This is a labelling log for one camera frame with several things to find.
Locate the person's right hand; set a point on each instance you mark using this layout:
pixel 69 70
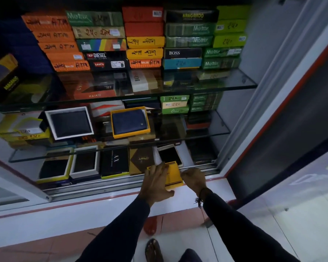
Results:
pixel 196 180

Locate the person's left hand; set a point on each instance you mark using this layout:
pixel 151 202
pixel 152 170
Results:
pixel 153 185

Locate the person's right fingers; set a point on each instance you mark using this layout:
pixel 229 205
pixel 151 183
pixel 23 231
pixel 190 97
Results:
pixel 186 175

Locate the person's left thumb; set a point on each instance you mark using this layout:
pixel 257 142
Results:
pixel 169 192

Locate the person's right forearm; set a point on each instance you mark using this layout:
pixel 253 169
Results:
pixel 240 231

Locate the person's left forearm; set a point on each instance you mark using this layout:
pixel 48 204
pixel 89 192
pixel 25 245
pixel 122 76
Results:
pixel 123 231

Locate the cream box with black wallet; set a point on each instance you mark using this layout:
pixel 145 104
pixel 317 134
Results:
pixel 169 154

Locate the plain black wallet box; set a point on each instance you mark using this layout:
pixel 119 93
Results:
pixel 201 151

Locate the brown wallet box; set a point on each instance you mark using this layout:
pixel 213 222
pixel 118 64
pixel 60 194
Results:
pixel 141 159

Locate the short glass shelf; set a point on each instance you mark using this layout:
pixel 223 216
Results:
pixel 196 128

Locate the person's sandal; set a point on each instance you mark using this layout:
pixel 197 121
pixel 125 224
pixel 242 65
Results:
pixel 154 251

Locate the black box with white print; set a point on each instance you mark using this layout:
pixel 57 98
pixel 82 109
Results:
pixel 114 162

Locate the person's trouser leg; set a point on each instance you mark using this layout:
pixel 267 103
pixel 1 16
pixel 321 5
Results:
pixel 190 256

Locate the stack of small green boxes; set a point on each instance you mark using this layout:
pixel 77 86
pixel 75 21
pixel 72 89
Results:
pixel 191 103

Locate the yellow box with blue wallet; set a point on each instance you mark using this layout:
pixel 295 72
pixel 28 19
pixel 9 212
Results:
pixel 129 122

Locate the white-edged box with dark wallet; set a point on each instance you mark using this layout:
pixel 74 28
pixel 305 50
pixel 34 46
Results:
pixel 84 162

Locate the long glass shelf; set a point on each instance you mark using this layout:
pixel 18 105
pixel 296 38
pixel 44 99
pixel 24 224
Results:
pixel 180 83

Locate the beige wallet box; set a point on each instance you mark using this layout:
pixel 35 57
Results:
pixel 142 81

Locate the red and white box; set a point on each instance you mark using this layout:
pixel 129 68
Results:
pixel 106 107

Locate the yellow-edged box with black wallet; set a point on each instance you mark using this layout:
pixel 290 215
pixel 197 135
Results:
pixel 54 167

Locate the white box with dark wallet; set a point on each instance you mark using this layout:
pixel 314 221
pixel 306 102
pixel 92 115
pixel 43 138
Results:
pixel 69 123

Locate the orange wallet box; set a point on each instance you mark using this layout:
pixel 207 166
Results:
pixel 94 88

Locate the stacks of colourful wallet boxes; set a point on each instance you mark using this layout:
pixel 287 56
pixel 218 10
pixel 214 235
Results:
pixel 142 38

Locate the glass sliding door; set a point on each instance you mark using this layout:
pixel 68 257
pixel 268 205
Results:
pixel 13 185

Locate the pile of yellow boxes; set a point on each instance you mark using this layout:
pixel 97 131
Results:
pixel 16 130

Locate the black and yellow box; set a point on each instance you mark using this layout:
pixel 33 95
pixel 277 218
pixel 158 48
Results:
pixel 13 84

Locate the metal sliding door rail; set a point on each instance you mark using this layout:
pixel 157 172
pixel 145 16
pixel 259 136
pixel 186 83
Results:
pixel 98 186

